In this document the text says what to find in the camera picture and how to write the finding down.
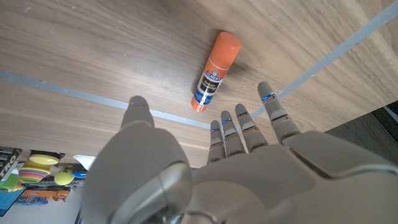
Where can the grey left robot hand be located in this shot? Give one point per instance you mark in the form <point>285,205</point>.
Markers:
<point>248,186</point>

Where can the orange box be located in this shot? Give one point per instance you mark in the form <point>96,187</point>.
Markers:
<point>43,194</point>

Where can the colourful stacking cups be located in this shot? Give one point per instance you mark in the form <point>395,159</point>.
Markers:
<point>31,175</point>

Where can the blue disc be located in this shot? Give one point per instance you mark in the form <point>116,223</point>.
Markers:
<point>80,174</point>

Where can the orange glue stick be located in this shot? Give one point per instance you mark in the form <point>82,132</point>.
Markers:
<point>214,71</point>

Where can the yellow ball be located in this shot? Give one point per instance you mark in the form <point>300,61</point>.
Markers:
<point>63,177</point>

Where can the white bowl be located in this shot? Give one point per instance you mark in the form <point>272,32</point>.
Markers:
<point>85,161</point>

